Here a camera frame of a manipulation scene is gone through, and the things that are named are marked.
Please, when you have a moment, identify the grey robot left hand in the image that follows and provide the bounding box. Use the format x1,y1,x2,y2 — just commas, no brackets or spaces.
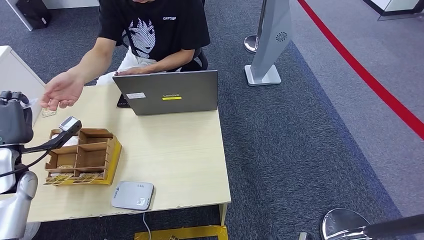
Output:
0,90,35,147

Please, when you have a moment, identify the person's left hand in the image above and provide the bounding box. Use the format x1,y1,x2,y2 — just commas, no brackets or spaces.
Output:
115,66,147,76

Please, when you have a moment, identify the person's right hand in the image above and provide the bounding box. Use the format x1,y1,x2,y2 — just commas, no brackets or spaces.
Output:
39,70,85,112

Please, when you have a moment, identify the wooden compartment organizer box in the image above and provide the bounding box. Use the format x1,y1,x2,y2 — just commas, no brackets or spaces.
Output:
43,128,123,187

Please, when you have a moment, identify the person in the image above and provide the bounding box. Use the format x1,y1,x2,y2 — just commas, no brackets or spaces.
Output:
39,0,211,112

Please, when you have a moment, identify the grey card reader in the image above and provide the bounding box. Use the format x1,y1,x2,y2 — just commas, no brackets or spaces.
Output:
110,180,155,212

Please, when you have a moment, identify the white cabinet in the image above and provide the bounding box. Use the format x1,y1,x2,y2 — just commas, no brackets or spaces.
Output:
0,45,46,127

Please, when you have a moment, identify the grey laptop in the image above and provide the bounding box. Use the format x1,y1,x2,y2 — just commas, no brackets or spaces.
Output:
112,69,220,116

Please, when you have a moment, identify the black office chair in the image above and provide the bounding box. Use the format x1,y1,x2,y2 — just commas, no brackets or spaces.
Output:
180,0,209,72

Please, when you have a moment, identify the black bag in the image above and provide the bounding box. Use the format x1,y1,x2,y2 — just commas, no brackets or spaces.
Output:
15,0,52,30

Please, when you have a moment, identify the white furniture panel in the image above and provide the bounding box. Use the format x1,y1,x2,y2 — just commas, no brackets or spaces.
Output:
42,0,100,10

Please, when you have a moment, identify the grey shoe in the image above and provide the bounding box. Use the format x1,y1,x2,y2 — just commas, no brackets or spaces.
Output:
28,222,41,240

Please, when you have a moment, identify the grey kiosk stand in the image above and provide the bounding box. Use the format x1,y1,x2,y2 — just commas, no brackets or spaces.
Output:
244,0,294,87

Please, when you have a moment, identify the white desk leg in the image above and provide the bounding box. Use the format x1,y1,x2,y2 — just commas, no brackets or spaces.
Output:
218,202,229,227

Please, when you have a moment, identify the yellow floor tape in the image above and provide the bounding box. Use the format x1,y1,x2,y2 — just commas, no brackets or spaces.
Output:
134,225,229,240

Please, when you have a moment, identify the red floor tape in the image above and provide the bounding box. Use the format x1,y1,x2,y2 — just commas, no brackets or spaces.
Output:
297,0,424,141

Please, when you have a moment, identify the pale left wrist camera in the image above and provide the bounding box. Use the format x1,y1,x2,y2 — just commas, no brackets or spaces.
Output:
58,115,79,132

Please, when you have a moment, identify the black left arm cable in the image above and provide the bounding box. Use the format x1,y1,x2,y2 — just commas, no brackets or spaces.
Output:
0,150,51,178

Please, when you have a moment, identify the black left camera bracket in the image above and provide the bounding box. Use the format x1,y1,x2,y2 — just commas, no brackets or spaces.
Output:
19,119,83,155

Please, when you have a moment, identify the white furniture post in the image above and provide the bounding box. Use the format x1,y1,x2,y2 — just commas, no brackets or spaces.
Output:
5,0,34,32

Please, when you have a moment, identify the white card reader cable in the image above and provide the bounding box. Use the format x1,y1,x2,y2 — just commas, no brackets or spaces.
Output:
142,211,153,240

